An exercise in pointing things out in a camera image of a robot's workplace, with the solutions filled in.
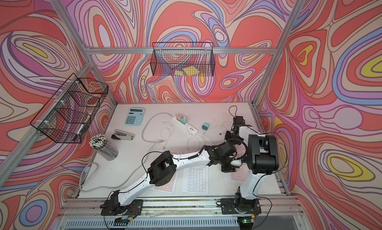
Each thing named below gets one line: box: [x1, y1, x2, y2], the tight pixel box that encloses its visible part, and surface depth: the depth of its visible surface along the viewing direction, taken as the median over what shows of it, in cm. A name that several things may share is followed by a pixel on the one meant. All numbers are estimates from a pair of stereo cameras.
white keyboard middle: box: [181, 165, 210, 194], surface depth 83 cm
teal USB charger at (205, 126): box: [201, 122, 210, 131], surface depth 106 cm
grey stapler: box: [110, 128, 136, 141], surface depth 101 cm
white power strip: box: [172, 112, 198, 135], surface depth 106 cm
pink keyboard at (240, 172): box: [230, 163, 249, 182], surface depth 85 cm
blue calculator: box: [124, 107, 145, 126], surface depth 110 cm
